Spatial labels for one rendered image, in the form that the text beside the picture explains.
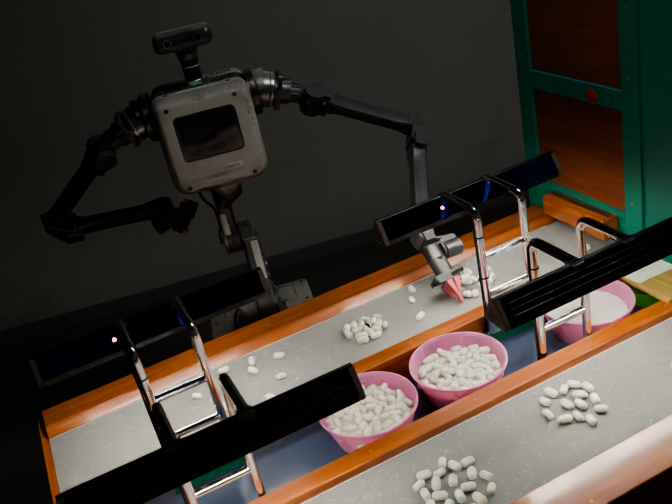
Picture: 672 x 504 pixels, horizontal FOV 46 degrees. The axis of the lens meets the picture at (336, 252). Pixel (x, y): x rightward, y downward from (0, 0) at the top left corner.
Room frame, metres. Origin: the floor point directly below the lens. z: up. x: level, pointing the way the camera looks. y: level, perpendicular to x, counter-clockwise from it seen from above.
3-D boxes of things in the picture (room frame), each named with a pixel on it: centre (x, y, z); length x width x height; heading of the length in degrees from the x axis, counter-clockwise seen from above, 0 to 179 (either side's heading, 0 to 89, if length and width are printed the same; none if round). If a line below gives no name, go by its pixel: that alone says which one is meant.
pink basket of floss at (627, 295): (1.89, -0.67, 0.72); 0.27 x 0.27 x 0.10
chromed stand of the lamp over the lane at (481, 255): (2.02, -0.44, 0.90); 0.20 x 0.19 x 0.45; 109
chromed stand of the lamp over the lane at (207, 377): (1.70, 0.48, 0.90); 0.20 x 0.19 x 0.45; 109
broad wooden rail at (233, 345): (2.21, 0.08, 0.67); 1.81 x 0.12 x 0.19; 109
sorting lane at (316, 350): (2.01, 0.01, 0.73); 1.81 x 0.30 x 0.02; 109
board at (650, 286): (1.96, -0.88, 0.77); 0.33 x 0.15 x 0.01; 19
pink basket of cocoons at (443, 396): (1.74, -0.26, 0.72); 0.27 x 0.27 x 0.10
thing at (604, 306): (1.89, -0.67, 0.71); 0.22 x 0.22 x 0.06
